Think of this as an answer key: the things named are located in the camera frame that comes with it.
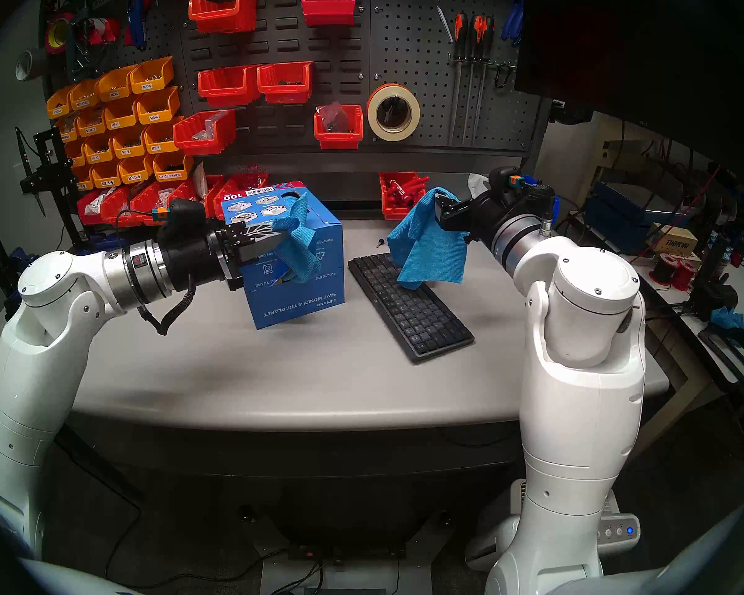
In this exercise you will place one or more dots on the dark blue storage box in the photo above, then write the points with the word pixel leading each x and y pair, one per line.
pixel 620 219

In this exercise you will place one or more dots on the black power adapter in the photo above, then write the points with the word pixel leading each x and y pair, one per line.
pixel 713 296

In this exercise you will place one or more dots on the black computer keyboard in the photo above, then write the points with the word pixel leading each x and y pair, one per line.
pixel 415 321

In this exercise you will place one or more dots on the grey duct tape roll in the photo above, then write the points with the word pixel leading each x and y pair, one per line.
pixel 25 67

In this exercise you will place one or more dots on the blue microfiber shop towel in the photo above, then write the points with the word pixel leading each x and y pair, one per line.
pixel 428 246
pixel 297 240

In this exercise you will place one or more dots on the red bin with clear bags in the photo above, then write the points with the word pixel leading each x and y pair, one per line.
pixel 204 134

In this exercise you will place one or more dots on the black metal stand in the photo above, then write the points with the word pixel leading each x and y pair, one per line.
pixel 53 172

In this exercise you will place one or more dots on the crumpled blue rag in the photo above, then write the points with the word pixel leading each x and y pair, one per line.
pixel 727 318

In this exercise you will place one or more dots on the red bin with white bags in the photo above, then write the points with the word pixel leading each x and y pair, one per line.
pixel 92 209

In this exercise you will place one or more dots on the beige masking tape roll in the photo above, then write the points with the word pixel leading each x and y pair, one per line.
pixel 372 113

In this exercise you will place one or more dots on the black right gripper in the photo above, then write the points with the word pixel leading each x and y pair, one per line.
pixel 493 212

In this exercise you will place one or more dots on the yellow small parts bin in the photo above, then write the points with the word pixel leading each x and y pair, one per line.
pixel 115 82
pixel 158 106
pixel 84 93
pixel 121 113
pixel 128 143
pixel 134 170
pixel 90 123
pixel 160 138
pixel 172 165
pixel 84 181
pixel 152 74
pixel 98 149
pixel 105 175
pixel 57 102
pixel 74 154
pixel 67 127

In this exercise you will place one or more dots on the red yellow tape roll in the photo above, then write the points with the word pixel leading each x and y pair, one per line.
pixel 56 37

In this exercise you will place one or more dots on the red bin with black parts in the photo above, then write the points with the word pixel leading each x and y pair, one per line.
pixel 339 132

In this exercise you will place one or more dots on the black power strip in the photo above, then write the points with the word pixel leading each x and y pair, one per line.
pixel 347 551

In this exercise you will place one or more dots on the black monitor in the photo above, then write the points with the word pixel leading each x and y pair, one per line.
pixel 626 54

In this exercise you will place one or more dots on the white air purifier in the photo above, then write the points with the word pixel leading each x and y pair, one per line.
pixel 620 528

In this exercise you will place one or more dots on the red bin with red mesh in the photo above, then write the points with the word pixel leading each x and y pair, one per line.
pixel 248 180

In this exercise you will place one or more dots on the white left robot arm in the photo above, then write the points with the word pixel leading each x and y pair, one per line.
pixel 37 364

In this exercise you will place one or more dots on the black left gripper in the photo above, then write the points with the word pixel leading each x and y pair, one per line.
pixel 192 256

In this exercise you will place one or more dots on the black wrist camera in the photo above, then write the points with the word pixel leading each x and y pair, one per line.
pixel 185 214
pixel 505 180

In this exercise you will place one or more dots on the deep red plastic storage bin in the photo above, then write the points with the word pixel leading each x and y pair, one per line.
pixel 328 6

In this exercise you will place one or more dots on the blue shop towel box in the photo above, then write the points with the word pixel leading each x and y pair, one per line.
pixel 297 296

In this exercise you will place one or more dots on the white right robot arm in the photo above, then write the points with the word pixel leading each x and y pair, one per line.
pixel 583 364

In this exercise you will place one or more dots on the blue black bar clamp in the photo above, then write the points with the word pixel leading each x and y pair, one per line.
pixel 22 262

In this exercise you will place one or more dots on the dark grey pegboard panel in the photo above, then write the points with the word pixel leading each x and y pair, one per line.
pixel 409 61

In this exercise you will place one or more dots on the small cardboard box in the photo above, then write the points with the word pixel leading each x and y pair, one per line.
pixel 674 240

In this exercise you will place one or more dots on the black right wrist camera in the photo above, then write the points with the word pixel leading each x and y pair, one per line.
pixel 505 180

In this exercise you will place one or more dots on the red bin with markers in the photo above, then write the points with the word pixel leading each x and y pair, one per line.
pixel 397 200

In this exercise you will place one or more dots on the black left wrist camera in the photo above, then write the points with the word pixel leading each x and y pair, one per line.
pixel 185 214

